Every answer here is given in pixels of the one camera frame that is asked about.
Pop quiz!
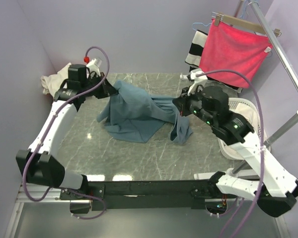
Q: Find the black base beam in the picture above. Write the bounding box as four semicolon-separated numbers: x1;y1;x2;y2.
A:
59;178;239;211

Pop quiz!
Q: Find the white laundry basket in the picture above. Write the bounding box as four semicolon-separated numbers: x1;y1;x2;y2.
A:
218;98;268;161

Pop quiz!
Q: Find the blue wire hanger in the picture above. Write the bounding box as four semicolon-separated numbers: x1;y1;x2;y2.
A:
192;22;212;31

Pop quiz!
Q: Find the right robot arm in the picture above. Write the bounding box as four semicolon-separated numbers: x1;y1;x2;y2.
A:
172;86;298;218

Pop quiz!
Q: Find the blue t shirt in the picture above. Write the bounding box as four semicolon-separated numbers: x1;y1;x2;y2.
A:
96;80;193;144

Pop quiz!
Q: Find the metal clothes rack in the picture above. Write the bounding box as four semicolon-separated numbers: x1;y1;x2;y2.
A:
180;0;298;179

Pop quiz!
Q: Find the white t shirt in basket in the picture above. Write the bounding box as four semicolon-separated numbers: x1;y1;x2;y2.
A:
221;103;259;160

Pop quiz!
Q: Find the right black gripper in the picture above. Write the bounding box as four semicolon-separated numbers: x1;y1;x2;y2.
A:
173;84;217;126

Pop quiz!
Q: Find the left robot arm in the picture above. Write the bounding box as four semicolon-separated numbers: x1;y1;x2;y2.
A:
16;59;118;199

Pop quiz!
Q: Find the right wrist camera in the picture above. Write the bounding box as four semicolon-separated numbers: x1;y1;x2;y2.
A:
187;68;208;96

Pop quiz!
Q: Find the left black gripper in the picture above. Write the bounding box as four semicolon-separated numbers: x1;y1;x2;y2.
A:
80;71;117;99

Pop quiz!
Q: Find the red towel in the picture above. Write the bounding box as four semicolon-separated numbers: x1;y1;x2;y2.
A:
199;20;273;81

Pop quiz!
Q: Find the black white striped cloth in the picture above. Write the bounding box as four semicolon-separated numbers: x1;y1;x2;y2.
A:
185;30;208;71

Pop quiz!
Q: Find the aluminium rail frame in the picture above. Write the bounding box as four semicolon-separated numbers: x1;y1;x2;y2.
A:
3;184;291;238

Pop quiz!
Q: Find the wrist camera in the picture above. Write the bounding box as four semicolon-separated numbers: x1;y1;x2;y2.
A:
83;57;102;76
187;68;208;96

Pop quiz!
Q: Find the wooden clip hanger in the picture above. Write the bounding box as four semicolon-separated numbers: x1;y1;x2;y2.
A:
211;12;268;36

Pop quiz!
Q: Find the cream folded t shirt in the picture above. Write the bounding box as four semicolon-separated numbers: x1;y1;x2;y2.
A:
40;62;71;97

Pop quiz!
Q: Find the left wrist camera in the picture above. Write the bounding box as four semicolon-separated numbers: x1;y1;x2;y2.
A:
83;57;102;76

